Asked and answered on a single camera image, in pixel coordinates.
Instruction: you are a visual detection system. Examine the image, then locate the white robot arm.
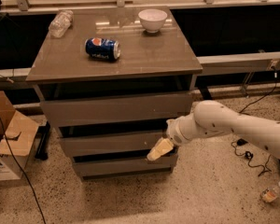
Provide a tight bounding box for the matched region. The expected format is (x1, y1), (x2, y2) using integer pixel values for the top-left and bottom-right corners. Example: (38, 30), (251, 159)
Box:
(147, 100), (280, 161)

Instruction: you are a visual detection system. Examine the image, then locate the clear plastic bottle on cabinet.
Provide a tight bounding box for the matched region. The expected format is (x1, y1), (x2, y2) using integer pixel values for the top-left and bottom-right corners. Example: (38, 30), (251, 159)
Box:
(49, 10), (73, 38)

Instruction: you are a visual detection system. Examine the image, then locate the black stand leg left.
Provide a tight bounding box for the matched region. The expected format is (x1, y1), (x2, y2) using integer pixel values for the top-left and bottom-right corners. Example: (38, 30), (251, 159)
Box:
(35, 122), (50, 161)

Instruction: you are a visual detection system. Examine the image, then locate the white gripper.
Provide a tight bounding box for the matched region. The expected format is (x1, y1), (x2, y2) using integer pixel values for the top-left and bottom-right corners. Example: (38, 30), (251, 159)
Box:
(147, 116), (193, 161)

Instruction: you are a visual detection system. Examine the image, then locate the grey bottom drawer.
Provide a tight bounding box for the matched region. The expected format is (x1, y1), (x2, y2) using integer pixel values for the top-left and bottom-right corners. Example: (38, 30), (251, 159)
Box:
(73, 153), (178, 177)

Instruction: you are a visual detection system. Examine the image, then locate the grey top drawer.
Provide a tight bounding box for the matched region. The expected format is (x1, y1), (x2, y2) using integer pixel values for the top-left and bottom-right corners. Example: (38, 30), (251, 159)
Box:
(40, 92), (192, 127)

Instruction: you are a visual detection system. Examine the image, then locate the plastic bottle on floor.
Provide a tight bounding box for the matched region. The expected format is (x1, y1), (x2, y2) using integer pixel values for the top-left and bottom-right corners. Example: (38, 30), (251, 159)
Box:
(260, 181), (280, 203)

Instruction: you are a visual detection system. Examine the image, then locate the black cable on left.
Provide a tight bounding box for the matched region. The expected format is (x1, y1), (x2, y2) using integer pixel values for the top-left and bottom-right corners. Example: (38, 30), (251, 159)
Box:
(0, 101), (47, 224)

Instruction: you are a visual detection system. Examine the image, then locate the cardboard box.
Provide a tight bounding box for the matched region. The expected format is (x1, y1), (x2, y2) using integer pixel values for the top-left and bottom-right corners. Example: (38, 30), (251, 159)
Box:
(0, 91), (39, 181)

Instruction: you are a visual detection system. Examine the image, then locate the grey drawer cabinet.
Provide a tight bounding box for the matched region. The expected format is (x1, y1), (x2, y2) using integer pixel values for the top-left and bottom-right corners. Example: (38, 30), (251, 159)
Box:
(27, 7), (203, 178)

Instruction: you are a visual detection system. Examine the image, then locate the white ceramic bowl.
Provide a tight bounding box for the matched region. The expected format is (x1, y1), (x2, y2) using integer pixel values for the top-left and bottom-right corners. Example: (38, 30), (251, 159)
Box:
(138, 8), (167, 33)

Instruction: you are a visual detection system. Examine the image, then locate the blue pepsi can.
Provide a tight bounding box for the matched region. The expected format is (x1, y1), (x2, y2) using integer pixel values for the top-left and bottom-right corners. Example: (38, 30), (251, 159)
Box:
(85, 37), (120, 61)

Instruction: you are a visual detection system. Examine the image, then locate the grey drawer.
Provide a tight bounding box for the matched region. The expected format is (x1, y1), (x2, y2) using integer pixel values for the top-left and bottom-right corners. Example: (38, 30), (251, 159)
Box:
(40, 92), (192, 127)
(73, 153), (178, 177)
(60, 130), (165, 157)

